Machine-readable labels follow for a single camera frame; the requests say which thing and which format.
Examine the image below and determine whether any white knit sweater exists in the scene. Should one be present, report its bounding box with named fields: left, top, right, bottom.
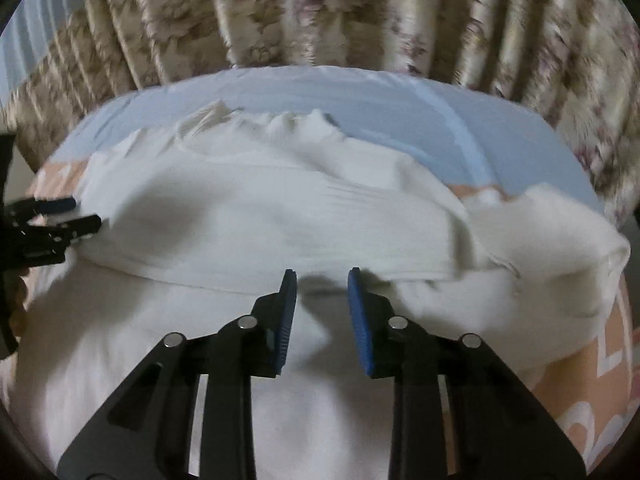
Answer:
left=3, top=102, right=630, bottom=479

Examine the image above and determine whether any person's left hand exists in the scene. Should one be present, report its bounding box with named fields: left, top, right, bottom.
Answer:
left=4, top=268, right=29, bottom=338

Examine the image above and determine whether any orange and blue bed sheet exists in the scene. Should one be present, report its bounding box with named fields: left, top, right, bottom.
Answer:
left=9, top=67, right=639, bottom=479

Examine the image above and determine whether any blue and floral curtain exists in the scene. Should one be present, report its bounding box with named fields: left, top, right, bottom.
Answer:
left=1, top=0, right=639, bottom=224

